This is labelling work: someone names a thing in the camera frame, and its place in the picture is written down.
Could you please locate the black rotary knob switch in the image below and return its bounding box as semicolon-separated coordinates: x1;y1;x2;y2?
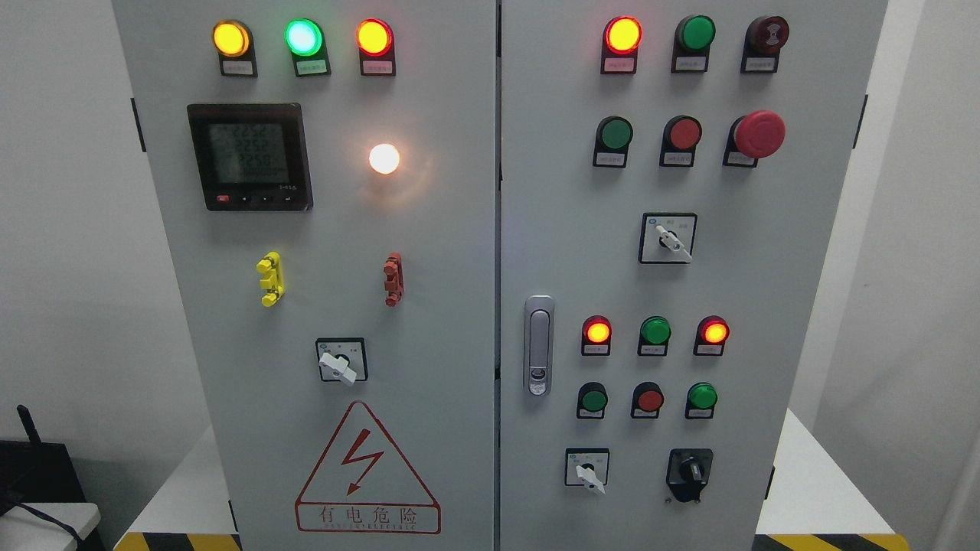
665;448;714;503

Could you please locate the grey electrical control cabinet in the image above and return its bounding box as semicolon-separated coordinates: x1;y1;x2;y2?
112;1;887;550

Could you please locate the red terminal connector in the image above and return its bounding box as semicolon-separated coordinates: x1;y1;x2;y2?
383;252;405;308

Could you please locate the red lit indicator middle left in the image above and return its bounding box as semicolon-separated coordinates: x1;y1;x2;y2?
580;316;612;357

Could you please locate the red lit indicator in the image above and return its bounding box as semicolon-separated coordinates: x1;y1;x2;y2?
580;316;612;357
599;15;642;74

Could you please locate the white lit indicator lamp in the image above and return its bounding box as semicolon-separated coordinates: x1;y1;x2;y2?
368;143;401;175

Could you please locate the green push button lower left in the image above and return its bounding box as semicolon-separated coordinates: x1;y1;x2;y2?
575;381;609;419

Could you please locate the green push button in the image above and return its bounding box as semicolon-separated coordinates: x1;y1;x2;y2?
593;116;633;168
575;381;609;419

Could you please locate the green indicator light middle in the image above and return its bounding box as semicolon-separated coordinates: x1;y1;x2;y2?
637;316;671;358

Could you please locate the green push button upper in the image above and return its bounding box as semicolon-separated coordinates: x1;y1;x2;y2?
593;116;633;168

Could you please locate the red push button lower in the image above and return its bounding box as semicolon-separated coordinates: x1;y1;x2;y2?
630;381;665;419

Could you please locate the red push button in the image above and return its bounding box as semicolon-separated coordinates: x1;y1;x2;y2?
659;115;703;168
630;381;665;419

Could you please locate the yellow terminal connector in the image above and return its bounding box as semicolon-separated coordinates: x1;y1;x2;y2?
256;251;285;308

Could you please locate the red indicator light middle right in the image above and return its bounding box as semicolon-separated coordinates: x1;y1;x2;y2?
693;316;730;357

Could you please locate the red push button upper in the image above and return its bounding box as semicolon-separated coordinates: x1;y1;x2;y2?
659;115;703;168

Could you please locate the red electrical hazard warning sticker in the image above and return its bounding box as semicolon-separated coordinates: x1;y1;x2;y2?
295;400;442;534

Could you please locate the green illuminated button lower right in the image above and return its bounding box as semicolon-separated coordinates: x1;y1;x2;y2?
684;381;720;419

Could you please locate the red indicator light left door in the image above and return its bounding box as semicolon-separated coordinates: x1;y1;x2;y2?
356;18;397;77

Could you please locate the black digital power meter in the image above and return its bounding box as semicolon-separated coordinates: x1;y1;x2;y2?
187;103;314;210

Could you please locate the red lit indicator top right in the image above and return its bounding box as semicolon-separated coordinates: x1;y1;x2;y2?
599;15;642;74

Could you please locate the green lit indicator light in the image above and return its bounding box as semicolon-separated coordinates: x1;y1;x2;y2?
283;18;332;77

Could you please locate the red emergency stop mushroom button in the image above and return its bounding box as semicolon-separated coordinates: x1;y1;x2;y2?
722;109;786;168

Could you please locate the green indicator light top right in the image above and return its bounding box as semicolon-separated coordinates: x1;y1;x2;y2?
671;15;717;73

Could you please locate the yellow indicator light top left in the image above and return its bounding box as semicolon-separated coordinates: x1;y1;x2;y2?
211;20;258;77

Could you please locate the dark red buzzer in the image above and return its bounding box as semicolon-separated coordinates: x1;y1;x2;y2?
740;15;789;74

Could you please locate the white platform with hazard stripes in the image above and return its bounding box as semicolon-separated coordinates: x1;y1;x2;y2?
116;412;909;550

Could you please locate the black device with antenna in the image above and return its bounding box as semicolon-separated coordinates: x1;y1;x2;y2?
1;405;87;515

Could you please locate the silver door handle lock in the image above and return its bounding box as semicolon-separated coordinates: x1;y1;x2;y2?
524;295;554;396

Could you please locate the white selector switch left door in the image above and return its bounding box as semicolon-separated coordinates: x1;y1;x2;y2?
315;337;370;386

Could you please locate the white selector switch upper right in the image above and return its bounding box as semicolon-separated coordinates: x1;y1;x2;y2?
638;212;697;265

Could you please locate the white selector switch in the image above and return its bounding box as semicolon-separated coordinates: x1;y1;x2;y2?
566;447;610;496
638;212;697;265

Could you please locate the white selector switch lower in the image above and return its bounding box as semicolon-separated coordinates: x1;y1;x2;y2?
566;447;610;496

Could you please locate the white box with black cable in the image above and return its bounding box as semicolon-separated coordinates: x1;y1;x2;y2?
1;503;101;550

